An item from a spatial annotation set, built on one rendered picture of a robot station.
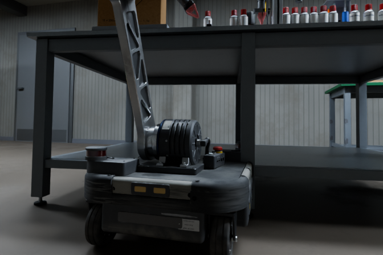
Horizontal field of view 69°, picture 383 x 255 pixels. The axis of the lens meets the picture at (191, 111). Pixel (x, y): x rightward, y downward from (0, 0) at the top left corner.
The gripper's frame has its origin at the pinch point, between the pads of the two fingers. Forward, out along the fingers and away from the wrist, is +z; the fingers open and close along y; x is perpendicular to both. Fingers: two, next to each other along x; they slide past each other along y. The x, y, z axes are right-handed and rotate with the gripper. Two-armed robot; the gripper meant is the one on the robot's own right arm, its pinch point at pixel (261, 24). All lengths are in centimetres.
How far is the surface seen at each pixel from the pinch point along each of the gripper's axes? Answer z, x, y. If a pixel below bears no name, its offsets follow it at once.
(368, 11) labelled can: -3, 8, -57
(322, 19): 0.7, 9.0, -32.8
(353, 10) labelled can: -4, 7, -50
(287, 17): -0.5, 9.1, -13.5
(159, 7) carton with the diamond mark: 7, 47, 52
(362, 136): 69, -70, -87
